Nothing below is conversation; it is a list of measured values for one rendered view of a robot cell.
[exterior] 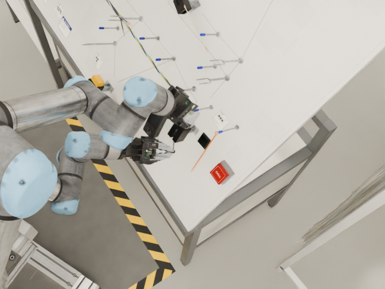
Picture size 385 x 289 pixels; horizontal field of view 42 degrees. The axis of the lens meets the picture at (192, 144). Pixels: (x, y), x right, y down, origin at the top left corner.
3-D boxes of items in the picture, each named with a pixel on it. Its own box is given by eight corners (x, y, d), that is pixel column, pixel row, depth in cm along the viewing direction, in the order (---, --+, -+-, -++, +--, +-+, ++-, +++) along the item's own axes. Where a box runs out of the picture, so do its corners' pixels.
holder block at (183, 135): (175, 131, 159) (167, 133, 156) (183, 119, 156) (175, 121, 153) (183, 141, 158) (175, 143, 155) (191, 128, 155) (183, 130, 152)
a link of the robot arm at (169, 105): (154, 118, 130) (136, 98, 133) (161, 121, 134) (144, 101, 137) (173, 98, 128) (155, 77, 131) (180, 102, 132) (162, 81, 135)
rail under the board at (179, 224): (184, 238, 177) (185, 234, 171) (31, 6, 211) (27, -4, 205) (197, 229, 178) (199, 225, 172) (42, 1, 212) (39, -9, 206)
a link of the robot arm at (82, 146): (62, 135, 146) (73, 126, 139) (96, 138, 152) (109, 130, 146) (63, 161, 143) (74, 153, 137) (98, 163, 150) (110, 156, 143)
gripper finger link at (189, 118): (208, 118, 151) (195, 110, 143) (195, 132, 152) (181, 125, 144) (203, 112, 153) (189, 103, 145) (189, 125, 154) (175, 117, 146)
